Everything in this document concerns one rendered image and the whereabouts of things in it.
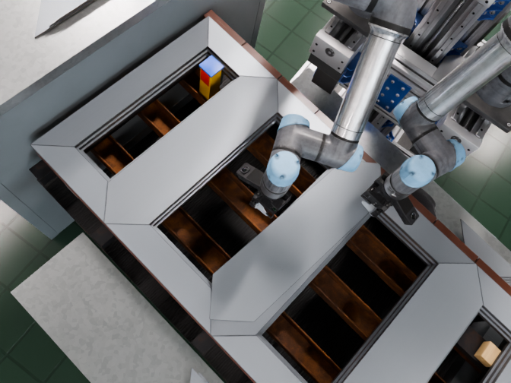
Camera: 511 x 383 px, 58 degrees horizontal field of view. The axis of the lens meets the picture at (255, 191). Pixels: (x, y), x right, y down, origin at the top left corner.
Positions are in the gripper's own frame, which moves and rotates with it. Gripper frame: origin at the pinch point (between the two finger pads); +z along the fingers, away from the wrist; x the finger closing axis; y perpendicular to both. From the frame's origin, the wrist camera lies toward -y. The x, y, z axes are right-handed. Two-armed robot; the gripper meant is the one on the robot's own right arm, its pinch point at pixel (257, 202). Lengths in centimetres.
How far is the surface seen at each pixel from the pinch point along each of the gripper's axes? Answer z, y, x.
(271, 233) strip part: 0.8, 9.8, -3.8
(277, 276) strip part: 0.8, 20.1, -12.0
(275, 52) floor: 86, -65, 101
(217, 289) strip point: 0.8, 10.2, -26.9
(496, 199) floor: 86, 81, 127
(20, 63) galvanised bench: -19, -70, -25
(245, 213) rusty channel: 18.3, -2.0, -0.1
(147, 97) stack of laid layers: 3, -50, 0
